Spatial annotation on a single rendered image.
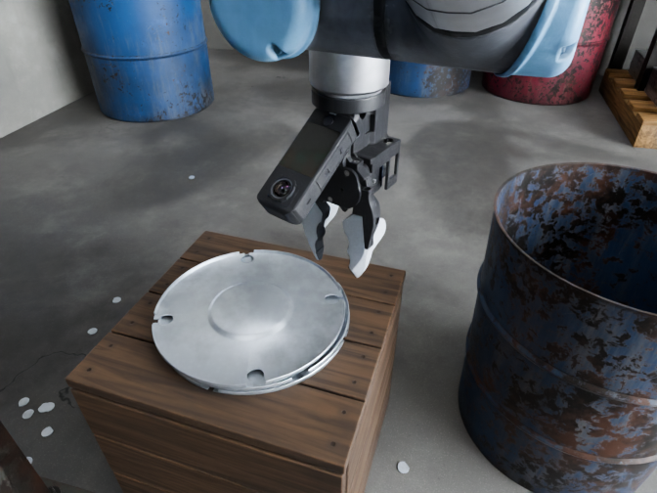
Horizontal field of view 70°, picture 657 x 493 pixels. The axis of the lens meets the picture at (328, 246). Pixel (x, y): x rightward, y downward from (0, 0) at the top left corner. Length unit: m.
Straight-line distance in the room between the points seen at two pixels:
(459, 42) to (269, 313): 0.53
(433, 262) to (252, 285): 0.78
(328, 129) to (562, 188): 0.64
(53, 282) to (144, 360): 0.85
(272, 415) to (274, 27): 0.47
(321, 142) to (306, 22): 0.17
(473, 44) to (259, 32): 0.13
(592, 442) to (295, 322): 0.50
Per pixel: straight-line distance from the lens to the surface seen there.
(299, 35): 0.31
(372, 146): 0.50
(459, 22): 0.25
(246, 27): 0.32
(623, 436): 0.88
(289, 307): 0.73
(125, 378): 0.73
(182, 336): 0.73
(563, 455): 0.93
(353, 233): 0.51
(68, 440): 1.15
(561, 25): 0.28
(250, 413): 0.65
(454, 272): 1.43
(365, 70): 0.44
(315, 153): 0.45
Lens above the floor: 0.88
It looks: 36 degrees down
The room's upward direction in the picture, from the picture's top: straight up
